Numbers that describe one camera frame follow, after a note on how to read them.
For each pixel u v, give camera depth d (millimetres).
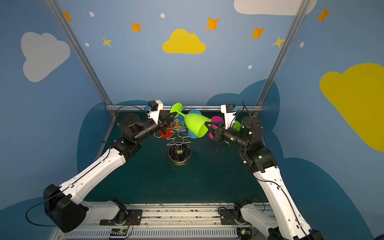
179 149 962
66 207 376
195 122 572
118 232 731
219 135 523
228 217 744
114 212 615
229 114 531
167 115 615
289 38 797
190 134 871
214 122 568
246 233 733
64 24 743
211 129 596
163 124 577
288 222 373
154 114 556
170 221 734
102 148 1042
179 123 753
